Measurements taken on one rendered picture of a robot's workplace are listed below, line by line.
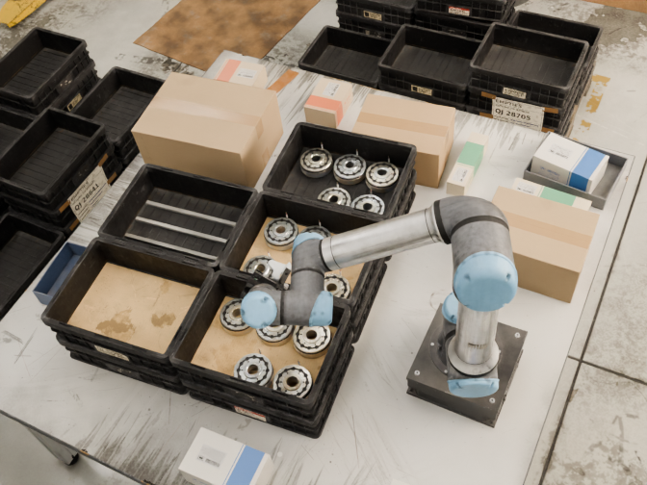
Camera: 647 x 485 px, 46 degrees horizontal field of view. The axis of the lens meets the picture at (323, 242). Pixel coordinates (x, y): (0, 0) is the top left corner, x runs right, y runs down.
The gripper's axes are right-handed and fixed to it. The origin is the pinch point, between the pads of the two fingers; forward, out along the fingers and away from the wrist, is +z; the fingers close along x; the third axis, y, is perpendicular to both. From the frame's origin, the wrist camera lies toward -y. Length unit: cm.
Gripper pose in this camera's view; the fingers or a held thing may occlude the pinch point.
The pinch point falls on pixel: (277, 290)
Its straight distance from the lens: 192.1
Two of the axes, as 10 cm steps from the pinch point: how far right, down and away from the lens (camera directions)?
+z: 0.1, -1.0, 10.0
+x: -4.9, 8.6, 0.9
